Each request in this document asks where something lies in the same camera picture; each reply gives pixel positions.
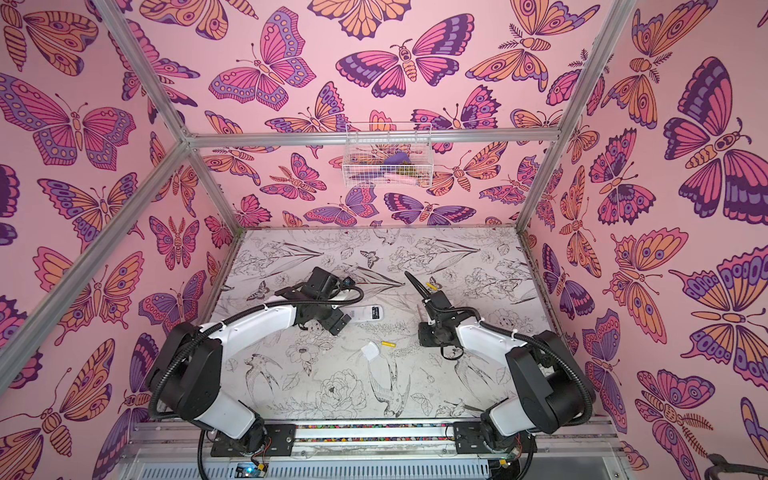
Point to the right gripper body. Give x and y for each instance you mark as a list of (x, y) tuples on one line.
[(432, 306)]

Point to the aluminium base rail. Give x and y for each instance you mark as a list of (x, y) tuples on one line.
[(369, 439)]

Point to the white wire basket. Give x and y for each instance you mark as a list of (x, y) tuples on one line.
[(389, 154)]

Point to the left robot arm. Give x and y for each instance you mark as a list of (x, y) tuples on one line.
[(185, 380)]

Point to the white remote with display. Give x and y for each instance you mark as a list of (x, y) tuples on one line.
[(368, 313)]

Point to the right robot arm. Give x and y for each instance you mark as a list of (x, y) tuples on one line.
[(551, 390)]

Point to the white vented cable duct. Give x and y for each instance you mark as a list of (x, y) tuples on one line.
[(348, 469)]

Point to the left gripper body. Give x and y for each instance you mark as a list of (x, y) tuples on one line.
[(330, 317)]

